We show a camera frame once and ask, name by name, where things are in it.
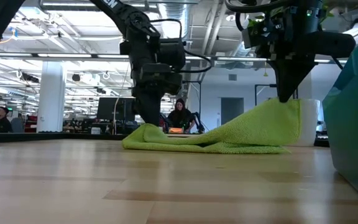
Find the person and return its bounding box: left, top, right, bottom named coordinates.
left=0, top=106, right=14, bottom=134
left=165, top=98, right=198, bottom=134

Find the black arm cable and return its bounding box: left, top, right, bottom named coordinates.
left=150, top=17, right=213, bottom=74
left=224, top=0, right=292, bottom=32

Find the red storage rack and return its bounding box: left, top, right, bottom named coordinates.
left=17, top=114, right=39, bottom=133

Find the grey door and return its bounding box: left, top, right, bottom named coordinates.
left=221, top=97, right=245, bottom=127

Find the green plant in white pot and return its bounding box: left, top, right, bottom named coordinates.
left=247, top=5, right=334, bottom=147

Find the black computer monitor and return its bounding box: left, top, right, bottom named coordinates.
left=96, top=96, right=137, bottom=122

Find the black aluminium table frame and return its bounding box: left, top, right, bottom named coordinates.
left=0, top=132, right=331, bottom=147

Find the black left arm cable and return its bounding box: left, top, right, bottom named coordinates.
left=150, top=17, right=213, bottom=74

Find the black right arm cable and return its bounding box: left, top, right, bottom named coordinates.
left=224, top=0, right=292, bottom=32

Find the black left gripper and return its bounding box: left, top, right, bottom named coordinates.
left=120, top=26, right=183, bottom=127

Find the white building column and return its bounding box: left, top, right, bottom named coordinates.
left=36, top=60, right=67, bottom=133

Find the lime green microfiber towel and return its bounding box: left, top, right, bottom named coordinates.
left=121, top=98, right=301, bottom=155

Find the teal plastic bin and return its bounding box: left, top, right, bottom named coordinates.
left=322, top=35, right=358, bottom=210

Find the long ceiling light strip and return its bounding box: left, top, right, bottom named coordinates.
left=0, top=52, right=358, bottom=65

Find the black background rig frame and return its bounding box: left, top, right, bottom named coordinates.
left=254, top=83, right=279, bottom=106

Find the silver ventilation duct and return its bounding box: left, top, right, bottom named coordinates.
left=162, top=0, right=194, bottom=40

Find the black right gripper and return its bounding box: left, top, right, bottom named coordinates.
left=242, top=9, right=318, bottom=103

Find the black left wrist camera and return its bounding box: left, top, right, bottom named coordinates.
left=159, top=39, right=186, bottom=68

